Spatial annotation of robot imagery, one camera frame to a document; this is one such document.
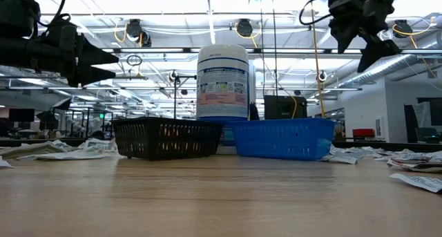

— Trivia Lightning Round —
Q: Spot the alcohol pad square packet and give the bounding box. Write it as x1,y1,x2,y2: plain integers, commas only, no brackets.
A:
389,173,442,194
345,145,387,155
390,151,436,162
318,150,367,165

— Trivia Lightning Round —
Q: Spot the green-tinted bandage strip packet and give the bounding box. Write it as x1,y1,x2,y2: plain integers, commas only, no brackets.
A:
78,138,118,153

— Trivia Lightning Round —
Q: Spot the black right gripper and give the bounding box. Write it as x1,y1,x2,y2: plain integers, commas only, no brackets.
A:
329,0,402,74

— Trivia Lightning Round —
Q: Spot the black hanging cable loop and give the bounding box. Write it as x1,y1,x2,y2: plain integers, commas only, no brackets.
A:
126,54,143,67

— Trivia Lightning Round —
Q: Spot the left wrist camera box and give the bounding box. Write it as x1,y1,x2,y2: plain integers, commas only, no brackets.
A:
46,15,77,51

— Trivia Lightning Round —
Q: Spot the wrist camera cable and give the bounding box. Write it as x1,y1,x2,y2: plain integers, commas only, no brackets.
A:
29,0,72,27
298,0,333,26

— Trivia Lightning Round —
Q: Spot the black box monitor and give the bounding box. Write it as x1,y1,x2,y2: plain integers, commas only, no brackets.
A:
264,95,308,120

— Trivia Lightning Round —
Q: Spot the red box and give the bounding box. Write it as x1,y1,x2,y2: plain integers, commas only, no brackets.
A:
352,128,376,138

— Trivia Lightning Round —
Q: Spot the dark panel and chair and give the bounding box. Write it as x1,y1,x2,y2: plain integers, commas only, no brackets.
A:
403,97,442,144

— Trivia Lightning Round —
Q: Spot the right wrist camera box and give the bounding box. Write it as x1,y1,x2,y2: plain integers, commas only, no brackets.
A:
327,0,364,20

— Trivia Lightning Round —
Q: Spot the thin black hanging cable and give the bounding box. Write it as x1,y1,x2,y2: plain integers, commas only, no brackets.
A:
258,0,266,97

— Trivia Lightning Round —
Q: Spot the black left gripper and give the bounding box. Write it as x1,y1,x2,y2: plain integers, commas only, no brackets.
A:
32,32,120,88

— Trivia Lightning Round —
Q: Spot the blue plastic mesh basket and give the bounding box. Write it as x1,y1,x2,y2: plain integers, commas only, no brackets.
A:
229,117,336,162

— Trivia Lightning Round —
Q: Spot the white disinfecting wipes canister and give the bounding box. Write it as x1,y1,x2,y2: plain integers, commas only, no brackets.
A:
195,44,250,155

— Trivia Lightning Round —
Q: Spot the black plastic mesh basket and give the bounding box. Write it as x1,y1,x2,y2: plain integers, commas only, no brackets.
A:
110,116,224,161

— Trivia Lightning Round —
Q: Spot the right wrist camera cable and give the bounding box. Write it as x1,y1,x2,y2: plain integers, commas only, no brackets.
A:
298,0,333,26

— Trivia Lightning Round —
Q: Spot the black computer monitor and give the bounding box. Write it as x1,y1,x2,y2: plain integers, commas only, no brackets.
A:
8,108,35,123

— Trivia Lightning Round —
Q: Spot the black aluminium table frame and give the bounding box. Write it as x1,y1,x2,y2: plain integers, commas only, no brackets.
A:
0,137,442,152

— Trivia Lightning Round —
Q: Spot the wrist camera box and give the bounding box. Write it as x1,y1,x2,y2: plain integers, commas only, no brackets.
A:
46,15,77,51
327,0,364,20

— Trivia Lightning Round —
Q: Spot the yellow hanging cable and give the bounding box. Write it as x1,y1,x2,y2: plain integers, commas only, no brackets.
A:
308,0,326,119

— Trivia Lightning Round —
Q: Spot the black pole stand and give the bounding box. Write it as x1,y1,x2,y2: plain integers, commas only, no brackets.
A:
172,74,198,120

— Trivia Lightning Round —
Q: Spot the black ceiling cord reel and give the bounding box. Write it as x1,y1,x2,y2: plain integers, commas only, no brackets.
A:
124,18,143,41
393,19,414,39
236,18,253,38

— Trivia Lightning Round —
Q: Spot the white pillar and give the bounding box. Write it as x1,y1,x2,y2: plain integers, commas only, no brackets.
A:
247,60,257,105

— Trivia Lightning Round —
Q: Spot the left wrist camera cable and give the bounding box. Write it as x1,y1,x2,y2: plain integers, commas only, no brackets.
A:
29,0,72,27

